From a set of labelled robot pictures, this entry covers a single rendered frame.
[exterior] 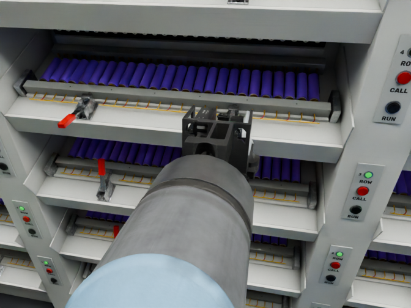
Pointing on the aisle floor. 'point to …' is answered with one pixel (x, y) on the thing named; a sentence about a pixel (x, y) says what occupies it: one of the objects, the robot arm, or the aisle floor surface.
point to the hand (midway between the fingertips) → (227, 137)
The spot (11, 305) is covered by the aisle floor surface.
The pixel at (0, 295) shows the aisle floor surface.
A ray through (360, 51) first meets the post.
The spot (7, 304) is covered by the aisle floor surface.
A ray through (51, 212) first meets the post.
